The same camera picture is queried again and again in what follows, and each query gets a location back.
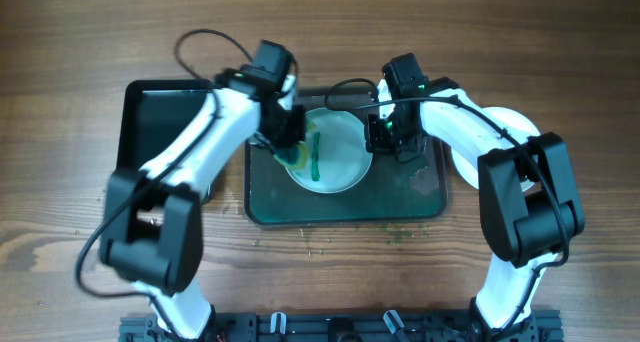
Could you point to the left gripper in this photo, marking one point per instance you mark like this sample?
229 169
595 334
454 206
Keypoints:
288 133

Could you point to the small black sponge tray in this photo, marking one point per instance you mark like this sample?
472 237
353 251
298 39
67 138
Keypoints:
166 127

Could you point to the pale blue plate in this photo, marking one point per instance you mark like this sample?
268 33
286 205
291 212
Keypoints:
336 158

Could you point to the green and yellow sponge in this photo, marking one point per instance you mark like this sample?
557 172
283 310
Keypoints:
294 158

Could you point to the black rectangular serving tray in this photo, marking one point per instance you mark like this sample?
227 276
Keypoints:
389 191

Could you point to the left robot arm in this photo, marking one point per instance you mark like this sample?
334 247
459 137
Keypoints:
151 234

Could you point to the white plate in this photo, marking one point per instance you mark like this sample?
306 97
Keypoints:
513 120

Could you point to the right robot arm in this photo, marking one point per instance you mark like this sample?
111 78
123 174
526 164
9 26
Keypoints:
530 208

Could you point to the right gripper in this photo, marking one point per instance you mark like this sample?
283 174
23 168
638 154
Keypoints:
392 142

